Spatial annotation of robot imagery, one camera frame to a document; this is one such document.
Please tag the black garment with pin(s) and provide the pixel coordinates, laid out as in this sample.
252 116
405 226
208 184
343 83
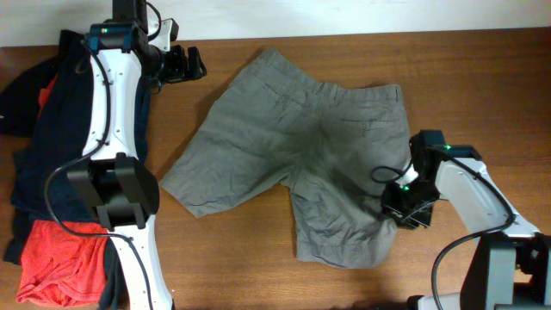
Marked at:
51 103

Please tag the red mesh garment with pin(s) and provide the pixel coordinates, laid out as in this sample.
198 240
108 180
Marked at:
62 261

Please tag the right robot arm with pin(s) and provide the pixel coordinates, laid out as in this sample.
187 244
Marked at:
510 268

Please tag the grey shorts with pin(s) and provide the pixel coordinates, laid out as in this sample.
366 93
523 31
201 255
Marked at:
332 147

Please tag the navy blue garment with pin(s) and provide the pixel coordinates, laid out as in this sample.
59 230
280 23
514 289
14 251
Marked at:
51 104

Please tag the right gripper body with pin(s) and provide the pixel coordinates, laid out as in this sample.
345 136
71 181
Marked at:
411 205

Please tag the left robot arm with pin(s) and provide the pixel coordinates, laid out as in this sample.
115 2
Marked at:
134 46

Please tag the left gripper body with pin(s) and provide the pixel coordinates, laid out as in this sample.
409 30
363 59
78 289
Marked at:
170 65

